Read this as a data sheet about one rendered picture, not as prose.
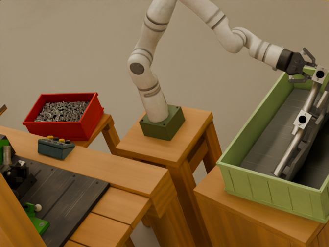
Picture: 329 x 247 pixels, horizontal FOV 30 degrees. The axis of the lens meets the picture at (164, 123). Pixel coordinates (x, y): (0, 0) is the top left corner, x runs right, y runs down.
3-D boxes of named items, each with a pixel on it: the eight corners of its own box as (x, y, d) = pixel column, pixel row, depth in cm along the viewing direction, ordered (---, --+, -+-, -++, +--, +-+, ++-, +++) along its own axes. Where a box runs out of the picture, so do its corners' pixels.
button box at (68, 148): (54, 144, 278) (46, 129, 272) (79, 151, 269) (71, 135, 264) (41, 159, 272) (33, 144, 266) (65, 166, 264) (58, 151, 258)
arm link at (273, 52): (287, 48, 222) (271, 41, 223) (284, 45, 211) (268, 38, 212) (276, 71, 223) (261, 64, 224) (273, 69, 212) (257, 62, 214)
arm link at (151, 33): (172, 14, 234) (166, 28, 227) (151, 65, 253) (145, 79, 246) (150, 5, 233) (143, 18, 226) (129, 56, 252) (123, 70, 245)
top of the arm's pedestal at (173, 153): (154, 107, 288) (152, 100, 285) (214, 117, 270) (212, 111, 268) (117, 154, 269) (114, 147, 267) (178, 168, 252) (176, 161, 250)
